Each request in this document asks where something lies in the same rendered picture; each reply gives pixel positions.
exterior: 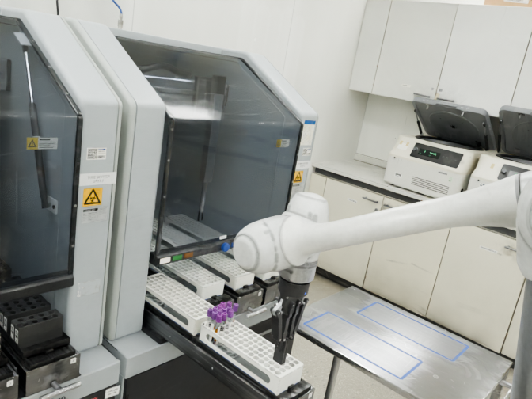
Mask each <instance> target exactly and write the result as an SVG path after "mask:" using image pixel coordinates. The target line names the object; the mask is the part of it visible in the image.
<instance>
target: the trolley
mask: <svg viewBox="0 0 532 399"><path fill-rule="evenodd" d="M296 333H297V334H298V335H300V336H302V337H304V338H305V339H307V340H308V341H310V342H312V343H313V344H316V345H317V346H318V347H320V348H322V349H324V350H326V351H327V352H329V353H330V354H332V355H334V356H333V360H332V366H331V370H330V374H329V380H328V384H327V387H326V391H325V397H324V399H332V397H333V390H334V387H335V384H336V378H337V374H338V370H339V367H340V361H341V360H343V361H344V362H346V363H347V364H349V365H351V366H352V367H354V368H355V369H357V370H359V371H361V372H363V373H364V374H366V375H368V376H369V377H371V378H373V379H374V380H376V381H377V382H380V383H381V384H383V385H384V386H386V387H388V388H390V389H391V390H393V391H394V392H396V393H398V394H400V395H401V396H402V397H405V398H406V399H487V398H488V397H489V395H490V394H491V396H490V398H489V399H500V396H501V393H502V391H503V388H504V386H505V387H507V388H508V389H510V390H509V391H508V393H507V394H506V396H505V397H504V399H510V397H511V387H512V384H511V383H510V382H507V381H506V379H507V376H508V373H509V370H510V369H511V367H512V364H513V362H512V361H510V360H508V359H505V358H504V357H501V356H499V355H497V354H495V353H493V352H491V351H489V350H487V349H484V348H482V347H480V346H478V345H476V344H474V343H472V342H469V341H468V340H465V339H463V338H461V337H460V336H457V335H455V334H453V333H451V332H448V331H446V330H445V329H442V328H440V327H438V326H436V325H433V324H432V323H430V322H428V321H425V320H424V319H421V318H419V317H417V316H415V315H413V314H411V313H409V312H406V311H404V310H402V309H400V308H398V307H396V306H394V305H392V304H389V303H388V302H385V301H383V300H381V299H380V298H377V297H374V296H373V295H371V294H368V293H367V292H365V291H362V290H360V289H358V288H356V287H353V286H351V287H349V288H347V289H344V290H342V291H339V292H337V293H335V294H332V295H330V296H329V297H327V298H323V299H322V300H319V301H317V302H315V303H312V304H310V305H308V306H306V307H305V309H304V312H303V315H302V318H301V321H300V323H299V326H298V330H297V332H296Z"/></svg>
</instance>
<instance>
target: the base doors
mask: <svg viewBox="0 0 532 399"><path fill-rule="evenodd" d="M308 192H312V193H315V194H318V195H319V196H322V197H323V198H324V199H325V200H327V202H328V206H329V222H332V221H337V220H341V219H348V218H352V217H355V216H359V215H365V214H369V213H373V212H376V211H374V209H375V208H377V209H378V211H383V210H386V209H389V208H388V207H384V206H383V205H384V204H385V205H387V204H388V205H389V206H390V207H399V206H404V205H407V204H406V203H402V202H400V201H397V200H395V199H390V198H388V197H385V196H381V195H379V194H376V193H373V192H369V191H367V190H364V189H361V188H357V187H355V186H352V185H349V184H345V183H343V182H340V181H338V180H333V179H331V178H328V177H323V176H321V175H318V174H316V173H312V176H311V180H310V187H309V191H308ZM362 197H367V198H368V199H370V200H373V201H378V203H374V202H371V201H369V200H367V199H363V198H362ZM348 198H350V199H352V200H356V201H357V203H354V202H352V201H349V200H348ZM448 236H449V237H448ZM480 245H481V246H484V247H486V248H489V249H493V250H496V251H498V252H497V254H496V253H492V252H489V251H487V250H484V249H480ZM504 246H510V248H512V249H516V240H515V239H512V238H509V237H505V236H503V235H500V234H496V233H493V232H491V231H488V230H484V229H481V228H479V227H476V226H463V227H453V228H446V229H441V230H433V231H428V232H423V233H418V234H411V235H406V236H402V237H394V238H390V239H385V240H381V241H373V242H368V243H364V244H359V245H352V246H348V247H343V248H339V249H331V250H327V251H324V252H321V253H320V255H319V257H318V262H317V266H318V267H320V268H323V269H325V270H326V271H328V272H331V273H332V274H335V275H337V276H339V277H341V278H343V279H346V280H347V281H349V282H351V283H354V284H356V285H358V286H360V287H363V288H364V289H366V290H368V291H371V292H373V293H375V294H377V295H379V296H381V297H383V298H386V299H388V300H390V301H391V302H394V303H396V304H398V305H400V306H403V307H404V308H406V309H408V310H411V311H413V312H415V313H417V314H419V315H421V316H424V317H426V318H428V319H430V320H432V321H434V322H436V323H438V324H440V325H443V326H445V327H447V328H449V329H451V330H453V331H455V332H456V333H459V334H461V335H463V336H465V337H467V338H469V339H471V340H473V341H475V342H477V343H479V344H482V345H484V346H485V347H487V348H490V349H492V350H493V351H495V352H498V353H500V352H501V353H502V354H504V355H506V356H508V357H510V358H512V359H515V357H516V350H517V344H518V338H519V326H520V320H521V314H522V307H523V296H524V290H525V284H526V281H525V283H524V280H525V278H526V277H524V276H523V274H522V273H521V271H520V270H519V266H518V265H517V260H516V252H515V251H512V250H510V249H506V248H504ZM523 283H524V286H523ZM522 287H523V289H522ZM521 290H522V293H521V294H520V292H521ZM519 295H520V297H519ZM518 299H519V301H518ZM517 302H518V304H517ZM516 304H517V306H516ZM515 307H516V309H515ZM514 311H515V313H514ZM513 314H514V316H513ZM512 316H513V318H512ZM511 319H512V321H511ZM510 323H511V325H510ZM509 325H510V328H509ZM508 328H509V330H508ZM507 331H508V332H507ZM506 335H507V337H506ZM505 337H506V340H505ZM504 340H505V342H504ZM502 347H503V349H502ZM501 349H502V351H501Z"/></svg>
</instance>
